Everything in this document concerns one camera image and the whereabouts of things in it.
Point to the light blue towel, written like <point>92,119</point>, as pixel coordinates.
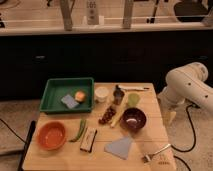
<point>120,147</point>

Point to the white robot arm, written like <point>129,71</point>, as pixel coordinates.
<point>185,83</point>

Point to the dark purple bowl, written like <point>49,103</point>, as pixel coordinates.
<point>133,119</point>

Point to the orange red bowl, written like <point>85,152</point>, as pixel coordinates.
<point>51,136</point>

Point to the white cup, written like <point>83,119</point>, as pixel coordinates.
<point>101,94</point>

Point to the metal cup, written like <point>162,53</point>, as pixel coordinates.
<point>118,95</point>

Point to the white knife with black tip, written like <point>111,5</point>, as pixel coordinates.
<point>133,88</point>

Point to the dark red grapes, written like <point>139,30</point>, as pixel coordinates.
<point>107,116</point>

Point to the pale wooden stick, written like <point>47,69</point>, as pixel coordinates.
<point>117,116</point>

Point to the orange fruit toy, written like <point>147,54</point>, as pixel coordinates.
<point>80,96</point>

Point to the green bean pod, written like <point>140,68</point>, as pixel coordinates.
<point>80,131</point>

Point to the green plastic tray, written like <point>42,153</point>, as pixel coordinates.
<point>57,88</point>

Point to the black white eraser block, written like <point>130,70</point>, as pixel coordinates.
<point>88,139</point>

